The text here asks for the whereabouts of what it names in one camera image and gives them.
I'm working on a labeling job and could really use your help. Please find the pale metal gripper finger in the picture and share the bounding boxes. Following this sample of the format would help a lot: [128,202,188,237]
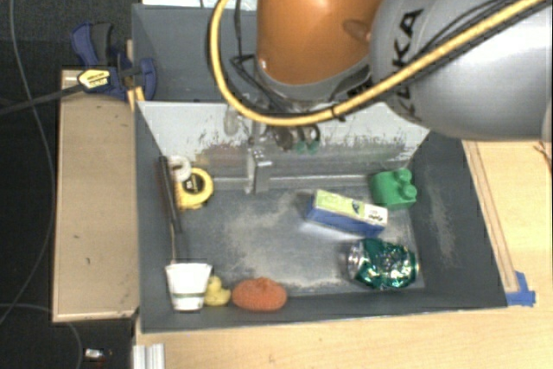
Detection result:
[246,148,275,195]
[223,106,238,136]

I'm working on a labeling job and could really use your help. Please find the grey metal bin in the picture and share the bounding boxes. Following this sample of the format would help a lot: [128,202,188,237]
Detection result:
[130,3,509,334]

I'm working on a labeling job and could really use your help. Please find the yellow tape measure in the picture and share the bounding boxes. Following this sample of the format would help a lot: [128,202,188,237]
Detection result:
[172,166,215,212]

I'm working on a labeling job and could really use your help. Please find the blue and green box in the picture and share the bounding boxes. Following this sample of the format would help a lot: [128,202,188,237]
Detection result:
[303,188,390,239]

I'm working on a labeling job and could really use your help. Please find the orange knitted scrubber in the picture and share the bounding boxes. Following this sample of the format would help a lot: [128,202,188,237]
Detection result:
[231,277,289,312]

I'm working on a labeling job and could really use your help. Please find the yellow rubber duck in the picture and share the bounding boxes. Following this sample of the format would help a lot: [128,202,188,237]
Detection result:
[203,275,232,309]

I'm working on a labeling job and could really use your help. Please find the green toy brick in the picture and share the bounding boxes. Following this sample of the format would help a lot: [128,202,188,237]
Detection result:
[367,168,419,212]

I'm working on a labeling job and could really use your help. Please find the white paper cup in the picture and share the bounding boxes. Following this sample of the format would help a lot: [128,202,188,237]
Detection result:
[164,262,214,313]

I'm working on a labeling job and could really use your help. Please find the crushed green drink can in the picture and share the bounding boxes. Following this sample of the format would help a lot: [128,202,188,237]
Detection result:
[345,238,422,290]

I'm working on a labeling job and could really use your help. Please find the pale wood board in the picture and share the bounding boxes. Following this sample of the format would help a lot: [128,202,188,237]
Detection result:
[51,68,142,323]

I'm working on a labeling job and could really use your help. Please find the white ring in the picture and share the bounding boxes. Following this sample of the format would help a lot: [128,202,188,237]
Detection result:
[167,155,192,181]

